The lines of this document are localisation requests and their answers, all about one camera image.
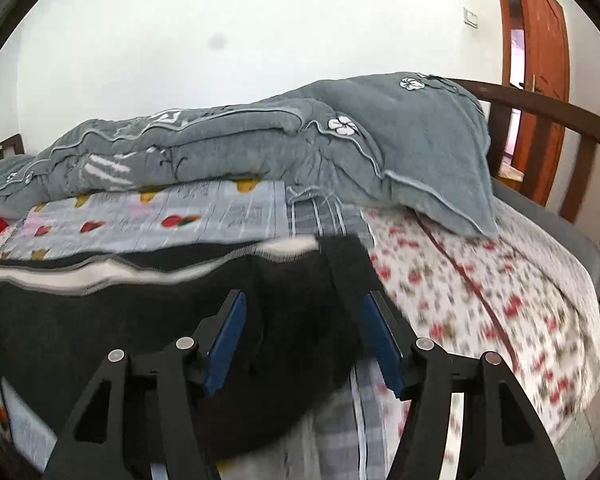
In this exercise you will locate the brown wooden door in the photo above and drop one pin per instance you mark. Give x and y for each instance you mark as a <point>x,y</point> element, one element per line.
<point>542,35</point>

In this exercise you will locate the dark wooden bed frame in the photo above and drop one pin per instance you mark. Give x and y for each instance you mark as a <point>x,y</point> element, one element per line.
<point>555,110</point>

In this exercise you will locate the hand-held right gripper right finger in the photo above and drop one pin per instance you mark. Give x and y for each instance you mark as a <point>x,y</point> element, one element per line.
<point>380,340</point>

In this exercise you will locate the grey floral quilt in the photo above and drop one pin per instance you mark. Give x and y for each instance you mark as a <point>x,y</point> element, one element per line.
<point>205,145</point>

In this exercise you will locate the grey mattress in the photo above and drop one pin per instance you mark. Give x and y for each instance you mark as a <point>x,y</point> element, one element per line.
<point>555,230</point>

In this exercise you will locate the white wall switch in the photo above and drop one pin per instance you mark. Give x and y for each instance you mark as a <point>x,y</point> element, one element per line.
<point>471,17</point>

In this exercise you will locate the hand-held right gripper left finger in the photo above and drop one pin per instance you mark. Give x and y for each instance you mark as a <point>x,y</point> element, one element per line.
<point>225,340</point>

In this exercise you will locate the wooden bed headboard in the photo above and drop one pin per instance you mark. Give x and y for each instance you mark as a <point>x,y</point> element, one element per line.
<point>2,152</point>

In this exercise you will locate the fruit print blanket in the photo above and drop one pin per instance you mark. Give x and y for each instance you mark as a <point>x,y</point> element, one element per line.
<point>145,220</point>

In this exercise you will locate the black pants with white stripe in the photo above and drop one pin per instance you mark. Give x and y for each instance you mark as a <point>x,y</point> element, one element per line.
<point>105,320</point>

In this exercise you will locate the floral bedsheet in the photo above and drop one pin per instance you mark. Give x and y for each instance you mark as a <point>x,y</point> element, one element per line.
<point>505,310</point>

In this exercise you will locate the grey floral pillow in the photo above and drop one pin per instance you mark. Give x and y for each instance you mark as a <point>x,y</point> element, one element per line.
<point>420,150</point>
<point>5,185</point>

